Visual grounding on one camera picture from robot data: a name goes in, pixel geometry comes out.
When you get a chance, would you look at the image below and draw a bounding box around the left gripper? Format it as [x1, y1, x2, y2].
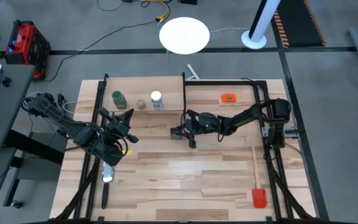
[98, 108, 139, 147]

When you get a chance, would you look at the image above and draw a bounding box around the yellow floor cable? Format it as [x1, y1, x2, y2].
[141, 0, 171, 23]

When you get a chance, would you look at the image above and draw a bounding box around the white bar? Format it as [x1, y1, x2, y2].
[186, 63, 200, 80]

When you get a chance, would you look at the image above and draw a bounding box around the white round disc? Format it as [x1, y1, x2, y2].
[158, 17, 211, 55]

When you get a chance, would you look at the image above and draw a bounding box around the red and black toolbox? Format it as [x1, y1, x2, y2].
[4, 20, 52, 81]

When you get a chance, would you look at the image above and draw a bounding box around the red spatula with wooden handle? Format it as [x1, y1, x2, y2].
[250, 146, 268, 209]

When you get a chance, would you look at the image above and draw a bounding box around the wooden shelf with black legs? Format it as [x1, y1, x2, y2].
[101, 73, 186, 125]

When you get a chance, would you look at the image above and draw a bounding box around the white and black pillar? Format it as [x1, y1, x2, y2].
[241, 0, 282, 50]

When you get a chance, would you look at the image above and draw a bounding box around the green-lid oregano jar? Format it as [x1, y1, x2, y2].
[111, 90, 128, 110]

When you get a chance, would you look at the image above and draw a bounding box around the black mat with striped edge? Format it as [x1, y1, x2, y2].
[270, 0, 327, 49]

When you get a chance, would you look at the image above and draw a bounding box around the long black floor cable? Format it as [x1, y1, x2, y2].
[44, 20, 160, 83]

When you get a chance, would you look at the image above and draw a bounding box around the white-lid bagel seasoning jar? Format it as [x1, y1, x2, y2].
[150, 90, 163, 110]

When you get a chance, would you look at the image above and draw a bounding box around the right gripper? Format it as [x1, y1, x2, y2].
[174, 109, 221, 149]

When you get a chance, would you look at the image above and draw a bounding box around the metal grater with black handle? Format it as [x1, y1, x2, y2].
[100, 161, 116, 210]

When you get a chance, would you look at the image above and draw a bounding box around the black metal table frame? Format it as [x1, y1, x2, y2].
[50, 73, 318, 224]

